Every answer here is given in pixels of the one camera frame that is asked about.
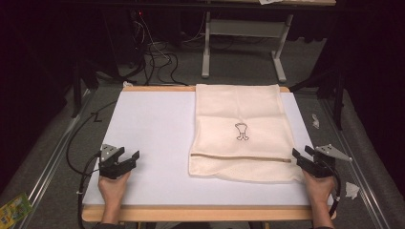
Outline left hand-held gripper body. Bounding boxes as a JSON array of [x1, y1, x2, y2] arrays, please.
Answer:
[[98, 143, 132, 179]]

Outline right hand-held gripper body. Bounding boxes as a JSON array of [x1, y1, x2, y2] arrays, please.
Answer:
[[304, 143, 353, 178]]

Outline cream mesh laundry bag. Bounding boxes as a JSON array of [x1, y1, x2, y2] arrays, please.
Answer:
[[187, 83, 305, 185]]

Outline person's left hand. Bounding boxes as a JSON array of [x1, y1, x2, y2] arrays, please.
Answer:
[[97, 171, 133, 208]]

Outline person's right hand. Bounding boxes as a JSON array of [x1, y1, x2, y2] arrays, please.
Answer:
[[301, 169, 336, 208]]

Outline crumpled clear plastic scrap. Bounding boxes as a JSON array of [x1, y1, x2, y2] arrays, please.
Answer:
[[310, 113, 321, 130]]

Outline white table sheet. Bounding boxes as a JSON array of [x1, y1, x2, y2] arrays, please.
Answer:
[[81, 90, 334, 207]]

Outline crumpled white paper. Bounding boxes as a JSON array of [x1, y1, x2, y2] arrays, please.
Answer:
[[344, 181, 361, 200]]

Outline black metal stand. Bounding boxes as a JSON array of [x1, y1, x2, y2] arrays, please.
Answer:
[[288, 65, 348, 132], [70, 58, 100, 119]]

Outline wooden table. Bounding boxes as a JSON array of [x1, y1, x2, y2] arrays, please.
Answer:
[[80, 84, 337, 223]]

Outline green printed packet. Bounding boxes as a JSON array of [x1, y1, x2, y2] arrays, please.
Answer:
[[0, 192, 33, 229]]

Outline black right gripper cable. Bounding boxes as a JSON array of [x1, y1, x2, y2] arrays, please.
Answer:
[[328, 170, 342, 219]]

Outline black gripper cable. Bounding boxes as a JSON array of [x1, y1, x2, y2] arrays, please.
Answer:
[[76, 152, 103, 229], [328, 170, 342, 219]]

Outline metal floor rail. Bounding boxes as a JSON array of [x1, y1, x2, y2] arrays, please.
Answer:
[[17, 89, 96, 229], [319, 97, 385, 229]]

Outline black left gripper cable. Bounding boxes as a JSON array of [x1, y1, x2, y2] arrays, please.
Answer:
[[76, 152, 103, 229]]

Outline black floor cable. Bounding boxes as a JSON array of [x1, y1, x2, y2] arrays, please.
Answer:
[[65, 100, 118, 177]]

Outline tangle of black and white cables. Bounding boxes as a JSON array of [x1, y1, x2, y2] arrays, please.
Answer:
[[128, 10, 206, 87]]

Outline white metal table frame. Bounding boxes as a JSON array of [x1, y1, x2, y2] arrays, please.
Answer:
[[201, 0, 337, 84]]

